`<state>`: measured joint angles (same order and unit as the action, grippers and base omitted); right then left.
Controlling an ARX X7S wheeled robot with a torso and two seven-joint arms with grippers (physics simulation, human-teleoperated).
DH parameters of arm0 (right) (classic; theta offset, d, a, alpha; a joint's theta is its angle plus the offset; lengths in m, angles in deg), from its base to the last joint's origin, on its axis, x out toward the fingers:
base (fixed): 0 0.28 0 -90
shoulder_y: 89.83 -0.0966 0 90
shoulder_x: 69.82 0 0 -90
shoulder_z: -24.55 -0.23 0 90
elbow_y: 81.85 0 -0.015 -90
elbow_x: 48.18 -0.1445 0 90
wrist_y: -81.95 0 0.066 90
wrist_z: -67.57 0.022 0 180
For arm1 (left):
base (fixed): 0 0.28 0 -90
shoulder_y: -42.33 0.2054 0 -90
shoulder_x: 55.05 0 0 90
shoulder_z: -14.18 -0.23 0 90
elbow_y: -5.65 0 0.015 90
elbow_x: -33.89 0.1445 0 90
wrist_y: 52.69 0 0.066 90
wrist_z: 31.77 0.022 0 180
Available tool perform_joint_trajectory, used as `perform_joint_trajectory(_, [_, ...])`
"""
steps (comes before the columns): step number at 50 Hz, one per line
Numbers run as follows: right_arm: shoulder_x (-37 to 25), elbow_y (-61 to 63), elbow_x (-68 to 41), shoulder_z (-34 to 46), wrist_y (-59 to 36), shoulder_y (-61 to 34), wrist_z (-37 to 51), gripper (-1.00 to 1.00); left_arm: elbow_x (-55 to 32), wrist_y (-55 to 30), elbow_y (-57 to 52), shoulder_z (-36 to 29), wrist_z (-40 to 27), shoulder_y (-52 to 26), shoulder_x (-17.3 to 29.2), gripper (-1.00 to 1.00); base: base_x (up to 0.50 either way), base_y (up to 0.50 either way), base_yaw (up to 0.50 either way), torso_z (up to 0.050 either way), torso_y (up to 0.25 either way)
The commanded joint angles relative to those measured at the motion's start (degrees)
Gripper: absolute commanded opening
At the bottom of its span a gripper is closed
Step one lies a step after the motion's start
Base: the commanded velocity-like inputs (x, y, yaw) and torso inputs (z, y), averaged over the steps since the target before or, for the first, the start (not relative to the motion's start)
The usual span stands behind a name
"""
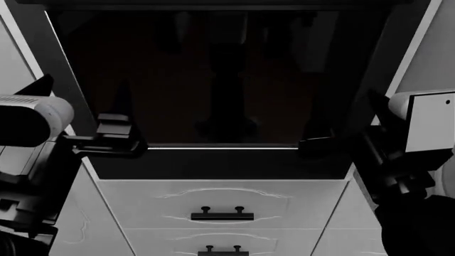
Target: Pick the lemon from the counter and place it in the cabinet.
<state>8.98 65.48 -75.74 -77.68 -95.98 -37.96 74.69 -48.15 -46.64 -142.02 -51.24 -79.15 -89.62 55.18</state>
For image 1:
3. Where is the white counter cabinet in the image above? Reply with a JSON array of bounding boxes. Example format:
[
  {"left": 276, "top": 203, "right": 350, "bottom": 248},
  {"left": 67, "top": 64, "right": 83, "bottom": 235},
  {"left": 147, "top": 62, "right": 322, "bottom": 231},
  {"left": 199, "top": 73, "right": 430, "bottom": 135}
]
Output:
[{"left": 48, "top": 156, "right": 392, "bottom": 256}]

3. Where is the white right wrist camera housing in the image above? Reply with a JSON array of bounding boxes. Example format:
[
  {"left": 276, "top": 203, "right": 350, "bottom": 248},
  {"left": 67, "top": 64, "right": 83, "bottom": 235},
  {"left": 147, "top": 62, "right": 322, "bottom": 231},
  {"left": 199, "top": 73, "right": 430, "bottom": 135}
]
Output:
[{"left": 387, "top": 90, "right": 455, "bottom": 154}]

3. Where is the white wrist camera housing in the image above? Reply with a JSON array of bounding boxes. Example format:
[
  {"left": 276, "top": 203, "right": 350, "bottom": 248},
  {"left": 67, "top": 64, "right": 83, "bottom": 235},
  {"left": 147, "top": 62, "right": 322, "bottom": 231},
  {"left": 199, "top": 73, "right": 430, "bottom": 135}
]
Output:
[
  {"left": 0, "top": 94, "right": 75, "bottom": 148},
  {"left": 387, "top": 90, "right": 455, "bottom": 154}
]

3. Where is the large white drawer front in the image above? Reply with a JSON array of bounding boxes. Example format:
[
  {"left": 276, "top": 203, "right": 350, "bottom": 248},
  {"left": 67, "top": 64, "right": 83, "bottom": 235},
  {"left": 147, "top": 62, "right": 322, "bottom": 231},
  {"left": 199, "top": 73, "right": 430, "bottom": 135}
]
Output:
[{"left": 95, "top": 178, "right": 351, "bottom": 230}]

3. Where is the black drawer handle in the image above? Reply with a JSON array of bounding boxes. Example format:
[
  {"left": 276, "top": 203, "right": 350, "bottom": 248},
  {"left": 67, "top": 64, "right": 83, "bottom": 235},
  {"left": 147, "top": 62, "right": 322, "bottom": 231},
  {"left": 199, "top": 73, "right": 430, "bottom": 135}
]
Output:
[
  {"left": 197, "top": 244, "right": 249, "bottom": 256},
  {"left": 190, "top": 205, "right": 255, "bottom": 222}
]

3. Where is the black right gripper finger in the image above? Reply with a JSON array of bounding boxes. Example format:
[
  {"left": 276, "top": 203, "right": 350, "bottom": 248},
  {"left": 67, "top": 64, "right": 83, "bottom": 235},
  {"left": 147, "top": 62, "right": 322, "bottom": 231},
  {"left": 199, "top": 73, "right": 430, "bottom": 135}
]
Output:
[{"left": 367, "top": 89, "right": 392, "bottom": 127}]

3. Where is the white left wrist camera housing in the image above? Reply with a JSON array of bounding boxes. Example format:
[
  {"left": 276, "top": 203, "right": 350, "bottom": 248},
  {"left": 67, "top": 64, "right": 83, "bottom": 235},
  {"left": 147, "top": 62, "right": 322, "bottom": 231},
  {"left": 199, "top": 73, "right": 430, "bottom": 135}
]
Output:
[{"left": 0, "top": 94, "right": 75, "bottom": 148}]

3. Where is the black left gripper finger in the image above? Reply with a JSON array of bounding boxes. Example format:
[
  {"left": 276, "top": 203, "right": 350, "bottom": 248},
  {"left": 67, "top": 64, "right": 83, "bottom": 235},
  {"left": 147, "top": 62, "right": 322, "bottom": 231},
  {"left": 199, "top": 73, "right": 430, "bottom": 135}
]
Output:
[
  {"left": 114, "top": 78, "right": 134, "bottom": 117},
  {"left": 13, "top": 73, "right": 55, "bottom": 97}
]

